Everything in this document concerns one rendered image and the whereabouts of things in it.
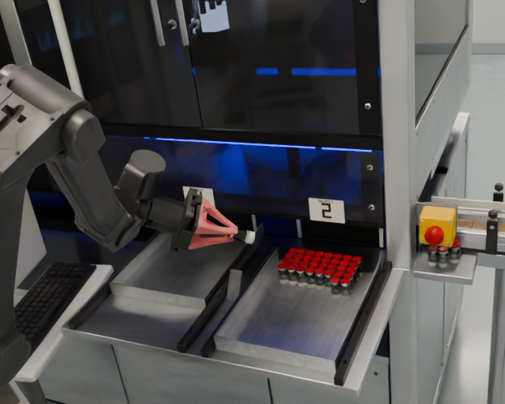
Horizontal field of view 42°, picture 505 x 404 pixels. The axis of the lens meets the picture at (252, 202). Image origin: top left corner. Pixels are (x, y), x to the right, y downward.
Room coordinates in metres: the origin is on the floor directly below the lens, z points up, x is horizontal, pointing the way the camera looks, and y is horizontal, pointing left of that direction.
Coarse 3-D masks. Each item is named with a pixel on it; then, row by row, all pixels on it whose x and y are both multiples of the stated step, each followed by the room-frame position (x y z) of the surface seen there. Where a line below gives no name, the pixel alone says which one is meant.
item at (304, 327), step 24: (264, 288) 1.26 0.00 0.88; (288, 288) 1.25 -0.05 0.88; (360, 288) 1.21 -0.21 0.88; (240, 312) 1.17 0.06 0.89; (264, 312) 1.17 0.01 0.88; (288, 312) 1.16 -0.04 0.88; (312, 312) 1.15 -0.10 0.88; (336, 312) 1.13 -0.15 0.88; (360, 312) 1.10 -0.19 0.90; (216, 336) 1.07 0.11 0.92; (240, 336) 1.10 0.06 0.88; (264, 336) 1.09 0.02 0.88; (288, 336) 1.08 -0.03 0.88; (312, 336) 1.07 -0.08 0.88; (336, 336) 1.06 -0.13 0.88; (288, 360) 0.99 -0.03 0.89; (312, 360) 0.97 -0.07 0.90; (336, 360) 0.96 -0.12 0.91
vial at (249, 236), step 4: (240, 228) 0.98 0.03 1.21; (240, 232) 0.97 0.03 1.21; (244, 232) 0.98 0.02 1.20; (248, 232) 0.98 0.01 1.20; (252, 232) 0.98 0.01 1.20; (232, 236) 0.98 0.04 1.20; (236, 236) 0.97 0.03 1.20; (240, 236) 0.97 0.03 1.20; (244, 236) 0.97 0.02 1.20; (248, 236) 0.97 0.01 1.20; (252, 236) 0.97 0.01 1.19; (240, 240) 0.97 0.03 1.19; (244, 240) 0.97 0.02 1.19; (248, 240) 0.97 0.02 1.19; (252, 240) 0.97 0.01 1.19
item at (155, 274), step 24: (168, 240) 1.54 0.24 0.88; (144, 264) 1.44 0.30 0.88; (168, 264) 1.42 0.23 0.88; (192, 264) 1.41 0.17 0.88; (216, 264) 1.39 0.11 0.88; (120, 288) 1.31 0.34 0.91; (144, 288) 1.28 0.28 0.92; (168, 288) 1.31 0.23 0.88; (192, 288) 1.30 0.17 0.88; (216, 288) 1.26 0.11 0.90
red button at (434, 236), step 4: (428, 228) 1.21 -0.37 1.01; (432, 228) 1.20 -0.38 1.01; (436, 228) 1.20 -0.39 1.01; (428, 232) 1.20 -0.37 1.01; (432, 232) 1.20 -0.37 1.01; (436, 232) 1.19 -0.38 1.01; (440, 232) 1.19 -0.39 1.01; (424, 236) 1.21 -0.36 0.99; (428, 236) 1.20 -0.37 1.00; (432, 236) 1.19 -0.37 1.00; (436, 236) 1.19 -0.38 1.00; (440, 236) 1.19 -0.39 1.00; (428, 240) 1.20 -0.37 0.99; (432, 240) 1.19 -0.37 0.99; (436, 240) 1.19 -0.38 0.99; (440, 240) 1.19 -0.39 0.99; (432, 244) 1.20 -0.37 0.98; (436, 244) 1.19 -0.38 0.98
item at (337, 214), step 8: (312, 200) 1.35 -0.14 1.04; (320, 200) 1.34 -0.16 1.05; (328, 200) 1.33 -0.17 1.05; (336, 200) 1.33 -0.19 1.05; (312, 208) 1.35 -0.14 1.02; (320, 208) 1.34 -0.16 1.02; (328, 208) 1.34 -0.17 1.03; (336, 208) 1.33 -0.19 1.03; (312, 216) 1.35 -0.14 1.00; (320, 216) 1.35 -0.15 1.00; (336, 216) 1.33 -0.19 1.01; (344, 216) 1.32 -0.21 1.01
